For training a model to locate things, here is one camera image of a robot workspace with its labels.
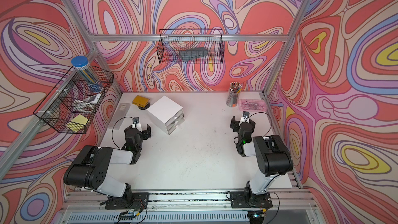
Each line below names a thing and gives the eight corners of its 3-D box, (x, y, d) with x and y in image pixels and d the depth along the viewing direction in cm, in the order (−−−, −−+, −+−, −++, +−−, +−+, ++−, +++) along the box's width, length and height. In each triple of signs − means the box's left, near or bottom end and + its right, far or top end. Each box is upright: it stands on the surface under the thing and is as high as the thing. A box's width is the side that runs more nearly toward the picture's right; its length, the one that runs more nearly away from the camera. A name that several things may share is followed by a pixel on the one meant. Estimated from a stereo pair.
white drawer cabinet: (150, 123, 104) (144, 110, 93) (168, 108, 112) (165, 95, 101) (167, 137, 97) (163, 125, 86) (185, 120, 105) (183, 107, 95)
